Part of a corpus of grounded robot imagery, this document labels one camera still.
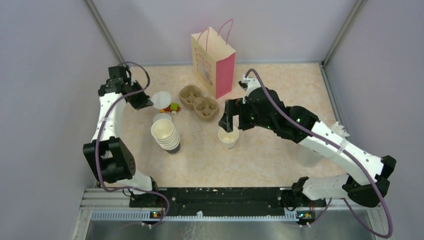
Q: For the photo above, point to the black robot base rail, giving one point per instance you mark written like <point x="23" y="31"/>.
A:
<point x="224" y="201"/>

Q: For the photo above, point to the brown cardboard cup carrier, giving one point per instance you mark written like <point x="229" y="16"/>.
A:
<point x="204" y="107"/>

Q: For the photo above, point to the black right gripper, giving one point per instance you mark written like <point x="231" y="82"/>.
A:
<point x="235" y="107"/>

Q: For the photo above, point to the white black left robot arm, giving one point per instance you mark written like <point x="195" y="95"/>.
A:
<point x="110" y="160"/>

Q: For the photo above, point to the red toy brick car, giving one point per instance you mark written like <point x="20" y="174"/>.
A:
<point x="173" y="109"/>

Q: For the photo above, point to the white plastic cup lid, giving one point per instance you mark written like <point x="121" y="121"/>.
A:
<point x="161" y="100"/>

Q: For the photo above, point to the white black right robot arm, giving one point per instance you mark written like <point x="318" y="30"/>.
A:
<point x="365" y="180"/>

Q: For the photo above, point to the stack of paper cups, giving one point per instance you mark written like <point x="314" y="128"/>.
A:
<point x="165" y="134"/>

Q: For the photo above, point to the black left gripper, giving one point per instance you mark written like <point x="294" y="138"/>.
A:
<point x="143" y="101"/>

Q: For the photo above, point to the pink paper gift bag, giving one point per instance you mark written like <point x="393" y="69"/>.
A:
<point x="214" y="59"/>

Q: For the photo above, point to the white paper coffee cup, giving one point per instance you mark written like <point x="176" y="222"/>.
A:
<point x="228" y="139"/>

